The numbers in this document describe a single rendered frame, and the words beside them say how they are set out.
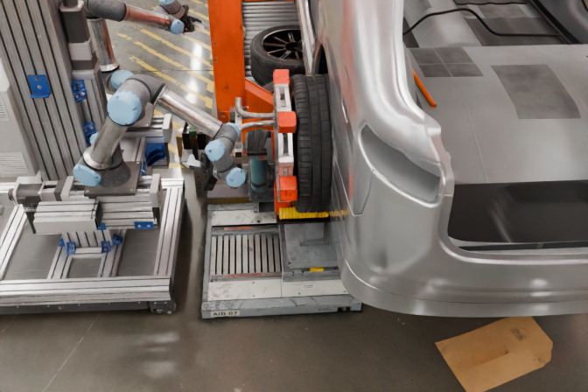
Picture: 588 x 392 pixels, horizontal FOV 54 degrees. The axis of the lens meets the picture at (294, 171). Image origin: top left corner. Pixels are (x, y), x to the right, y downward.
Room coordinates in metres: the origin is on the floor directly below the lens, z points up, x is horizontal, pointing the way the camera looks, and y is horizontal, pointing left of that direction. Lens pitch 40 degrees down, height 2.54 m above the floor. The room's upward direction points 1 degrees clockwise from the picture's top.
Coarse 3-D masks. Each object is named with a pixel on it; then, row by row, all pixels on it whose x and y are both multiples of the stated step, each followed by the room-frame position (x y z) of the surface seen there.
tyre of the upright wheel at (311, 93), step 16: (304, 80) 2.26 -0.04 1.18; (320, 80) 2.26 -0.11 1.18; (304, 96) 2.14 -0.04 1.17; (320, 96) 2.15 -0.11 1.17; (304, 112) 2.07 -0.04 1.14; (320, 112) 2.07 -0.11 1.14; (304, 128) 2.01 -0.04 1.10; (320, 128) 2.02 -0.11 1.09; (304, 144) 1.96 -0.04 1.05; (320, 144) 1.97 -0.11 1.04; (304, 160) 1.93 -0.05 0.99; (320, 160) 1.94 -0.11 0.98; (304, 176) 1.90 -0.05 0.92; (320, 176) 1.91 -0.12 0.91; (304, 192) 1.89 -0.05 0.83; (320, 192) 1.91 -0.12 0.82; (304, 208) 1.93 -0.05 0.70; (320, 208) 1.94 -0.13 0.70
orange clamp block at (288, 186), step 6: (282, 180) 1.91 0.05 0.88; (288, 180) 1.91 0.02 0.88; (294, 180) 1.92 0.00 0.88; (282, 186) 1.87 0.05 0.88; (288, 186) 1.87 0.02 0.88; (294, 186) 1.88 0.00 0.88; (282, 192) 1.86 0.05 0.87; (288, 192) 1.86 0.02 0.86; (294, 192) 1.86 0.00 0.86; (282, 198) 1.86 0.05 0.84; (288, 198) 1.86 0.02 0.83; (294, 198) 1.86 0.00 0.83
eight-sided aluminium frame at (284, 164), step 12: (276, 84) 2.32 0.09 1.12; (276, 96) 2.22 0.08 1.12; (288, 96) 2.22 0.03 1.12; (276, 108) 2.12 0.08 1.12; (288, 108) 2.12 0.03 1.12; (276, 120) 2.09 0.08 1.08; (288, 144) 2.00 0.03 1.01; (288, 156) 1.97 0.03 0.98; (276, 168) 2.31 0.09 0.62; (288, 168) 1.99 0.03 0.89; (276, 180) 2.22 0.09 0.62; (276, 192) 2.14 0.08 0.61
